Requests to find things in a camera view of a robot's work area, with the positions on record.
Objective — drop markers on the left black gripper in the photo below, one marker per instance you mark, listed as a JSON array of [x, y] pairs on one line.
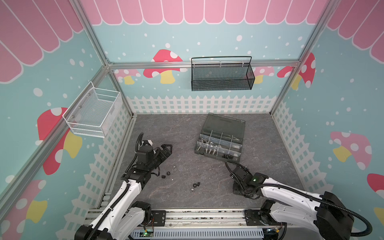
[[164, 156]]

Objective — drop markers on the black mesh wall basket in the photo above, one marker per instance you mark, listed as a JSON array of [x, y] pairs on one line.
[[229, 73]]

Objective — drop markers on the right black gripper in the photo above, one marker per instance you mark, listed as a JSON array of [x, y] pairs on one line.
[[237, 177]]

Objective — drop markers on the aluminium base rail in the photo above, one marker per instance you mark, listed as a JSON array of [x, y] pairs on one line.
[[207, 217]]

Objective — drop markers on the grey plastic organizer box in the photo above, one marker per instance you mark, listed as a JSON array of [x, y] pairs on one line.
[[225, 132]]

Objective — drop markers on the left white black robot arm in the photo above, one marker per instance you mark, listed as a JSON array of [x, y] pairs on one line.
[[120, 204]]

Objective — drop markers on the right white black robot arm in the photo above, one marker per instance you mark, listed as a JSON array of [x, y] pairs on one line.
[[324, 214]]

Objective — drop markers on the white wire wall basket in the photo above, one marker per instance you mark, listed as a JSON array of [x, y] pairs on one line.
[[93, 112]]

